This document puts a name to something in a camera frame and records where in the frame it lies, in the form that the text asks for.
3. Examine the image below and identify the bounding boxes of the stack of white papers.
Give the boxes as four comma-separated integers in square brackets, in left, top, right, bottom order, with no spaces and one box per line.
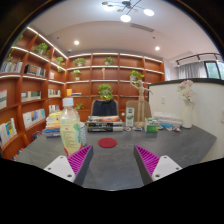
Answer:
[153,111,184,128]

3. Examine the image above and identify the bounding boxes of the wooden artist mannequin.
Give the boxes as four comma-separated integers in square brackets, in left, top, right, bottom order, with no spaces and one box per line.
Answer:
[129,79,154,128]

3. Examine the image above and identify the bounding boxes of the flat round red coaster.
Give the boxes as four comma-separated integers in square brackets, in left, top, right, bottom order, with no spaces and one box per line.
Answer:
[97,137,118,149]

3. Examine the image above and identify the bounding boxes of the black track light rail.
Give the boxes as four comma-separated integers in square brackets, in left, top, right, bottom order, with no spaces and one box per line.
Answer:
[175,52,223,66]

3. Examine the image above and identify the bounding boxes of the window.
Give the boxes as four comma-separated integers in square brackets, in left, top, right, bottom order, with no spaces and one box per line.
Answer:
[203,60,224,81]

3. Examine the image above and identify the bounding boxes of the small green and white box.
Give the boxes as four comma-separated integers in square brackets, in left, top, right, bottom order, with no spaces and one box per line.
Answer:
[144,117,160,134]

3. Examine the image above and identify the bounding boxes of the clear bottle with yellow drink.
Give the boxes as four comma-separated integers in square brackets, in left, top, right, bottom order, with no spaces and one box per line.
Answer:
[59,97,84,157]

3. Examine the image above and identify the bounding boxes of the dark office chair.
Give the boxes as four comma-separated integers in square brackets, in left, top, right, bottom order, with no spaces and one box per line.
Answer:
[90,99,120,117]

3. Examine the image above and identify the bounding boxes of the stack of colourful books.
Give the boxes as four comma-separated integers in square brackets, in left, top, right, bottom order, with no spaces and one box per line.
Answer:
[44,111,64,138]

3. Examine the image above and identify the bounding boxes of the tall green and white carton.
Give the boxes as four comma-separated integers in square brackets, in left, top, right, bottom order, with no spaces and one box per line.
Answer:
[125,107,136,128]

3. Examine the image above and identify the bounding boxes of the recessed ceiling lights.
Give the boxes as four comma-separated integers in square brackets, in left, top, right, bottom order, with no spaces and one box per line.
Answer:
[73,39,161,52]

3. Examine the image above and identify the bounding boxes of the blue snack packets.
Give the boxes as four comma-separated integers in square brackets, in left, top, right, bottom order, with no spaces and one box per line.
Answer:
[159,123,183,133]

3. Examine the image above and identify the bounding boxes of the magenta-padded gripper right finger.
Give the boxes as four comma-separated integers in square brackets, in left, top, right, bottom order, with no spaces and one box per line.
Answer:
[133,145,183,186]

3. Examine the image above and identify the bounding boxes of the ceiling air vent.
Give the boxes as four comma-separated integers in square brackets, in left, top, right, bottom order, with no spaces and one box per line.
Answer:
[129,22,155,33]

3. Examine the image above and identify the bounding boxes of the ceiling lamp with round bulbs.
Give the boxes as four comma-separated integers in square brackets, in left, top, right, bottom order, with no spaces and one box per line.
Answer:
[101,0,155,23]

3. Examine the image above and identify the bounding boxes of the white vase with pale flowers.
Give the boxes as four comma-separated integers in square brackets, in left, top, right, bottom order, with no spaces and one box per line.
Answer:
[176,79,196,129]

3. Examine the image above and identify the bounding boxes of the orange wooden shelf unit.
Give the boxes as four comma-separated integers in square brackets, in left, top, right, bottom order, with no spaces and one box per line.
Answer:
[0,26,166,161]

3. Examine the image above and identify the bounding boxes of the tan board panel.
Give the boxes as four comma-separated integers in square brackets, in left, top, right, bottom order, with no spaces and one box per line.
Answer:
[125,99,153,124]

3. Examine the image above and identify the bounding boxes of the grey curtain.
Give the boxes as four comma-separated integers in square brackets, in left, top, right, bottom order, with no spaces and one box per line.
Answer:
[177,61,208,80]

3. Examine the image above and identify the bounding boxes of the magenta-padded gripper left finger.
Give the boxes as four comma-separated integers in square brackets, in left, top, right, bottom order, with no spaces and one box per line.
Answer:
[43,145,94,187]

